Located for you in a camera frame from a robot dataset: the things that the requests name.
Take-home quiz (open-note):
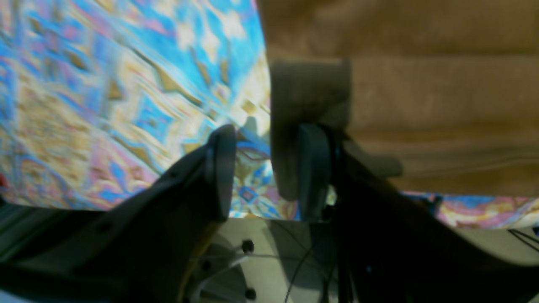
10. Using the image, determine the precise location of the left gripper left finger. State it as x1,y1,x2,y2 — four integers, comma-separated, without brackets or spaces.
0,125,236,303

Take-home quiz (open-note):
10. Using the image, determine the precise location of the patterned tile tablecloth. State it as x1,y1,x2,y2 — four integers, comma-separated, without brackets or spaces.
1,0,538,229

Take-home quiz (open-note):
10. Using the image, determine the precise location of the brown t-shirt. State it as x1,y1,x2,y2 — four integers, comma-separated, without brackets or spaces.
256,0,539,200

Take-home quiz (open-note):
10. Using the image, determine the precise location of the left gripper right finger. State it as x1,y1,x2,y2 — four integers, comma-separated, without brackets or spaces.
296,124,538,303

